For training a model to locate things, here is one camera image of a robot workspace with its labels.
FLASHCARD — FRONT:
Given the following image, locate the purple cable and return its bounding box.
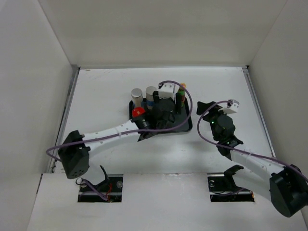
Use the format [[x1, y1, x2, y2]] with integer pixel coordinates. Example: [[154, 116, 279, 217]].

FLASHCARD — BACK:
[[197, 100, 308, 181], [45, 80, 193, 200]]

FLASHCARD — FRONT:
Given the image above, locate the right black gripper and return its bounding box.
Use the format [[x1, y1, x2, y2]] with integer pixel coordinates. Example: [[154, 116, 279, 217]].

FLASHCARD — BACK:
[[196, 101, 231, 141]]

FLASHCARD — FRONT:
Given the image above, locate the black plastic tray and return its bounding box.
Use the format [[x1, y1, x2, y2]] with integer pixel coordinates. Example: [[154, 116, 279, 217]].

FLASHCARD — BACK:
[[128, 98, 193, 134]]

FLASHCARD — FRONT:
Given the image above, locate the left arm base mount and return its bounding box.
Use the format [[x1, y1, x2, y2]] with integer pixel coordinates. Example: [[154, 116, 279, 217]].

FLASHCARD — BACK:
[[75, 169, 124, 203]]

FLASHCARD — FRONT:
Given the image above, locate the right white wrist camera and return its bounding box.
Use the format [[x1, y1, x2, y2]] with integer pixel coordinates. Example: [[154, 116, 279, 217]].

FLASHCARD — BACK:
[[219, 100, 240, 115]]

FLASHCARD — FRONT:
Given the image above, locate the yellow cap sauce bottle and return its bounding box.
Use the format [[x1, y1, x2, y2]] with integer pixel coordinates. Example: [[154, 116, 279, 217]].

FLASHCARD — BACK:
[[177, 83, 186, 107]]

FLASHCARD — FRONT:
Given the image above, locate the silver lid white jar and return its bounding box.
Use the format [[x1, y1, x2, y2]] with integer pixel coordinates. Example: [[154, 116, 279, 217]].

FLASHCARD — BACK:
[[131, 88, 143, 108]]

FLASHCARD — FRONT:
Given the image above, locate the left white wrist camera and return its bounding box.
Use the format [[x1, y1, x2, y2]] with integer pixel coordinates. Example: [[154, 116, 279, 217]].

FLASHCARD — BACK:
[[153, 82, 176, 101]]

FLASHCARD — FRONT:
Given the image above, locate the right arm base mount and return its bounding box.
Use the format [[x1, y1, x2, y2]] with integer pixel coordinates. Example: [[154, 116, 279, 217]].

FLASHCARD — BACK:
[[207, 165, 255, 203]]

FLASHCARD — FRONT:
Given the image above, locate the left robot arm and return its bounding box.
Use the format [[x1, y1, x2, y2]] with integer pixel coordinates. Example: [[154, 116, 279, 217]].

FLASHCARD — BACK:
[[58, 90, 182, 192]]

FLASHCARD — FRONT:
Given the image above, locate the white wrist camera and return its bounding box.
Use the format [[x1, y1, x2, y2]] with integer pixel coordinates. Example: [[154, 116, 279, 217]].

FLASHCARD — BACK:
[[153, 82, 176, 101], [219, 100, 240, 115]]

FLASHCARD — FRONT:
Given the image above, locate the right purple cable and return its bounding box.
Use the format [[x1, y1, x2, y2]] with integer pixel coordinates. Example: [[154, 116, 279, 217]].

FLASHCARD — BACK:
[[197, 100, 308, 181]]

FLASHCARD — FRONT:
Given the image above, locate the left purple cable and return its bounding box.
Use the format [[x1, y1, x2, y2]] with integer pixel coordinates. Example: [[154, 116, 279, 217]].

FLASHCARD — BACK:
[[45, 80, 193, 200]]

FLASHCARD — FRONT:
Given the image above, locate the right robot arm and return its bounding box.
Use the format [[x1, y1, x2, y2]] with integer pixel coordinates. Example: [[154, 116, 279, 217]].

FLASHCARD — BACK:
[[197, 100, 308, 218]]

